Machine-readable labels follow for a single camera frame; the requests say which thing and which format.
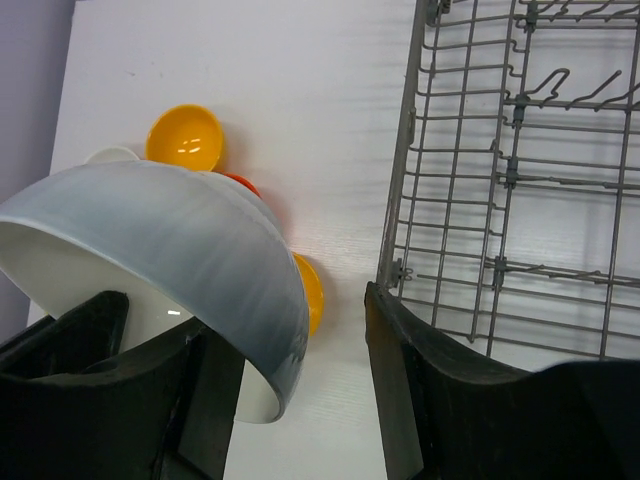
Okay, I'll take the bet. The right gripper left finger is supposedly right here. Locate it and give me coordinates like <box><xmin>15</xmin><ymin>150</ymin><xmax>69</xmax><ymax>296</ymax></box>
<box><xmin>1</xmin><ymin>291</ymin><xmax>244</xmax><ymax>479</ymax></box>

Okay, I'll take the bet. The small yellow bowl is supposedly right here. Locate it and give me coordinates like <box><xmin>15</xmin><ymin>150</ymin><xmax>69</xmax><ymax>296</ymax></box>
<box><xmin>144</xmin><ymin>104</ymin><xmax>226</xmax><ymax>172</ymax></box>

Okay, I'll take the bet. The white orange-bottom bowl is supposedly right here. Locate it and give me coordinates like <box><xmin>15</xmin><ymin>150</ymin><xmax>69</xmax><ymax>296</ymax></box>
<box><xmin>85</xmin><ymin>146</ymin><xmax>140</xmax><ymax>165</ymax></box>

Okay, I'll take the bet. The large yellow bowl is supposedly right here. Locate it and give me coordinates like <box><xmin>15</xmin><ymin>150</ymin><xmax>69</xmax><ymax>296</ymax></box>
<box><xmin>293</xmin><ymin>253</ymin><xmax>325</xmax><ymax>336</ymax></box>

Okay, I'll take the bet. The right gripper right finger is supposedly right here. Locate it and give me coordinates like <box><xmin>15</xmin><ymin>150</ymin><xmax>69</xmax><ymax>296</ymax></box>
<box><xmin>364</xmin><ymin>282</ymin><xmax>639</xmax><ymax>479</ymax></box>

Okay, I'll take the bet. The grey wire dish rack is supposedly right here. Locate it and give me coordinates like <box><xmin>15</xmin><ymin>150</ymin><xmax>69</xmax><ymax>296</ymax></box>
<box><xmin>377</xmin><ymin>1</ymin><xmax>639</xmax><ymax>368</ymax></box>

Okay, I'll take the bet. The white round bowl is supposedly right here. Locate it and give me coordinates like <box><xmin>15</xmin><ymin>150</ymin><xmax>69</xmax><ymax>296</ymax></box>
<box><xmin>1</xmin><ymin>161</ymin><xmax>309</xmax><ymax>423</ymax></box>

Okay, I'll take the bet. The orange bowl near rack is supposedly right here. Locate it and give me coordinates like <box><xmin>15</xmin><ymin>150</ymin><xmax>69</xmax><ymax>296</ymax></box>
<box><xmin>222</xmin><ymin>172</ymin><xmax>261</xmax><ymax>197</ymax></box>

